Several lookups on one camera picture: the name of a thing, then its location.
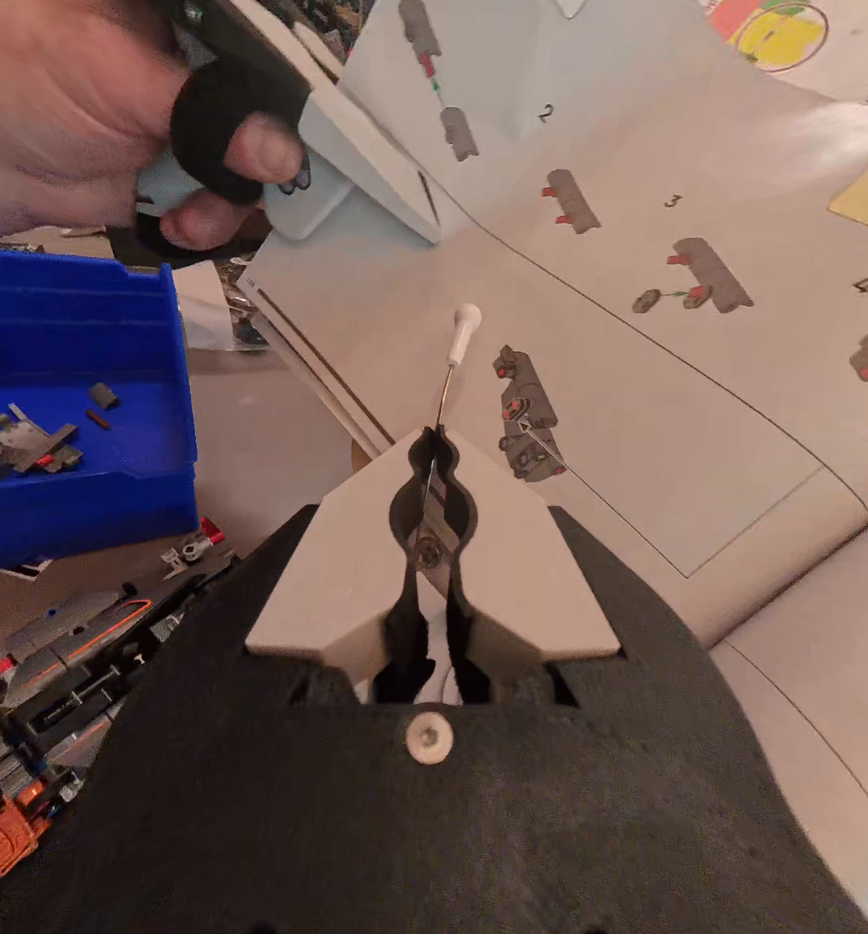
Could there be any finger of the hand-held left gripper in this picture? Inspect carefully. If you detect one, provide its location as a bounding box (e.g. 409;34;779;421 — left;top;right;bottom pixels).
305;85;444;247

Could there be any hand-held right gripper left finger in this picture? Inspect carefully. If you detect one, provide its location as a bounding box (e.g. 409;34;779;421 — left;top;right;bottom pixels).
244;428;436;703

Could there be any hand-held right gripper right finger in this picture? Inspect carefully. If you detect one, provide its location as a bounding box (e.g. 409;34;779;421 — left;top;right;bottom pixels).
436;428;622;703

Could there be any lego instruction booklet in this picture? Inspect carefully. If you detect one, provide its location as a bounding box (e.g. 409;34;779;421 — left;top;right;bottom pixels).
237;0;868;833

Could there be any blue bin white label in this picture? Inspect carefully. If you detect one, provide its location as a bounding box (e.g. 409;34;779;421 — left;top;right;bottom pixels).
0;247;200;577

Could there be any heap of grey lego parts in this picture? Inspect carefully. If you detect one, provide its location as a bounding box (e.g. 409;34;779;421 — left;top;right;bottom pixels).
0;368;123;488

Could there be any partly built lego car model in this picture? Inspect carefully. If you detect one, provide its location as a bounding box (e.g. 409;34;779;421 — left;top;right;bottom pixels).
0;514;238;891

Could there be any person's left hand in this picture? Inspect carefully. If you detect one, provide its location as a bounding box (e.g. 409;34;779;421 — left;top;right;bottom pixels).
0;0;309;252

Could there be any clear plastic bag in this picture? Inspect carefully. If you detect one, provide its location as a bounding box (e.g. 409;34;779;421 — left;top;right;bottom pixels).
175;255;271;353

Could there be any printed task sheet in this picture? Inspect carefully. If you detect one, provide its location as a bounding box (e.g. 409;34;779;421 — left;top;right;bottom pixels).
700;0;868;110

